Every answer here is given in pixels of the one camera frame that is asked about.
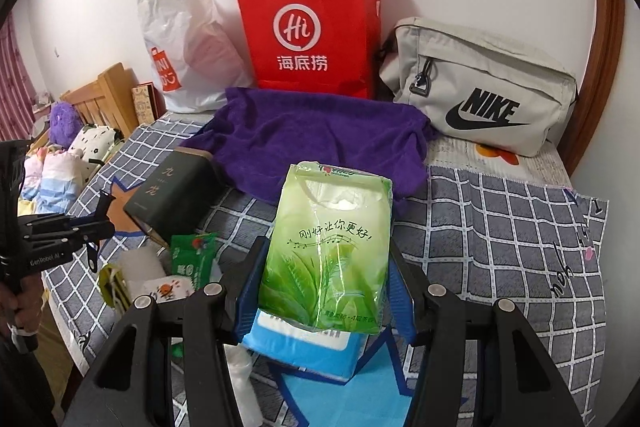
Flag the grey checkered blanket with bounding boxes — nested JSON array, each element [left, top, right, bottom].
[[42, 112, 611, 427]]

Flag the white spotted pillow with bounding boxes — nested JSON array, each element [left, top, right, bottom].
[[66, 124, 124, 165]]

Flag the pastel striped bedding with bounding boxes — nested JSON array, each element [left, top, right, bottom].
[[17, 146, 85, 205]]

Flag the green tissue pack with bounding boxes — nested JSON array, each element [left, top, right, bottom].
[[257, 161, 396, 337]]

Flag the blue tissue pack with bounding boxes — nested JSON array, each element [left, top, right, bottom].
[[239, 309, 386, 380]]

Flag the printed white bed sheet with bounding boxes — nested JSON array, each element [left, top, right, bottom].
[[427, 129, 576, 190]]

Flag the small orange print packet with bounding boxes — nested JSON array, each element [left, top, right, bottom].
[[141, 273, 195, 304]]

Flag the dark green box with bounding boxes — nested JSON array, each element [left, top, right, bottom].
[[122, 147, 226, 238]]

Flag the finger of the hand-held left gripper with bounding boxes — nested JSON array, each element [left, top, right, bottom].
[[22, 227, 116, 259], [20, 189, 117, 235]]

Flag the patterned hardcover book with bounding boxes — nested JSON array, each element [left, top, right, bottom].
[[131, 82, 167, 124]]

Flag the pink curtain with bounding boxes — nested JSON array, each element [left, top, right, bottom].
[[0, 14, 37, 142]]

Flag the green wet wipes packet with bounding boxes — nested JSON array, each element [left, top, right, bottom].
[[170, 232, 222, 293]]

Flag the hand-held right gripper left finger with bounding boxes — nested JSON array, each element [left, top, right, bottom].
[[60, 234, 271, 427]]

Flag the grey waist bag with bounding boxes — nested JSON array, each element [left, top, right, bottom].
[[377, 17, 580, 158]]

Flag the wooden headboard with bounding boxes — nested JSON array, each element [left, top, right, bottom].
[[59, 62, 167, 142]]

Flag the yellow green small packet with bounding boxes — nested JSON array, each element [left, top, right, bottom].
[[98, 263, 132, 309]]

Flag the clear plastic wrapper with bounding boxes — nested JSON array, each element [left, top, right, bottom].
[[224, 343, 267, 427]]

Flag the purple plush toy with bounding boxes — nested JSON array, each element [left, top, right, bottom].
[[49, 102, 82, 150]]

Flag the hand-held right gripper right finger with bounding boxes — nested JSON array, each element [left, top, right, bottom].
[[387, 239, 584, 427]]

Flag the white plastic shopping bag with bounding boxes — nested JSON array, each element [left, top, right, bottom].
[[136, 0, 256, 114]]

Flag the person's left hand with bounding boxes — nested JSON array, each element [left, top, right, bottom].
[[9, 278, 47, 339]]

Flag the red paper bag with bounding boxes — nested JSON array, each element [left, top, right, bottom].
[[233, 0, 383, 100]]

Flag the purple towel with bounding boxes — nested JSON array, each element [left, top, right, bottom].
[[182, 86, 441, 208]]

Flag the wooden door frame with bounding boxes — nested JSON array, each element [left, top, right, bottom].
[[567, 0, 627, 175]]

